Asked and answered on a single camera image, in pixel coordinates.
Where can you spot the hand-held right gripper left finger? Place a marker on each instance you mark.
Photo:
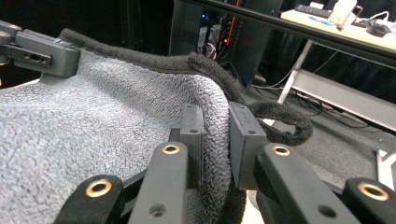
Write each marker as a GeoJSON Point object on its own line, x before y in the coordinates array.
{"type": "Point", "coordinates": [193, 140]}

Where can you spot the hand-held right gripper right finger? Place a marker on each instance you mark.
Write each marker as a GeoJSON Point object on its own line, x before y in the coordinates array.
{"type": "Point", "coordinates": [244, 149]}

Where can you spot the grey towel with dark trim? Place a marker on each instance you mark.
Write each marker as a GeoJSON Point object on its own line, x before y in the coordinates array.
{"type": "Point", "coordinates": [93, 133]}

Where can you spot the black computer tower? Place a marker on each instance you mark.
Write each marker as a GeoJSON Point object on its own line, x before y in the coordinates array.
{"type": "Point", "coordinates": [218, 31]}

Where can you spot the white metal stand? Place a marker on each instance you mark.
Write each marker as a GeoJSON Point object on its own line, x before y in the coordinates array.
{"type": "Point", "coordinates": [386, 168]}

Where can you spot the blue pen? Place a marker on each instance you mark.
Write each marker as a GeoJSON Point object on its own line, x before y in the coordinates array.
{"type": "Point", "coordinates": [320, 20]}

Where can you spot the black keyboard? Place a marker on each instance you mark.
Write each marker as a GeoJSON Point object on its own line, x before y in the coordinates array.
{"type": "Point", "coordinates": [313, 11]}

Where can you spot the translucent plastic cup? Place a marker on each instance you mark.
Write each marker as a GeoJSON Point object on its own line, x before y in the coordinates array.
{"type": "Point", "coordinates": [342, 12]}

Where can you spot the small black device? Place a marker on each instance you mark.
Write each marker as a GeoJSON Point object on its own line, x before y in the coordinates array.
{"type": "Point", "coordinates": [377, 30]}

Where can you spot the desk with white metal frame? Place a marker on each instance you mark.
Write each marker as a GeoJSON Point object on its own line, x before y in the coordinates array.
{"type": "Point", "coordinates": [342, 90]}

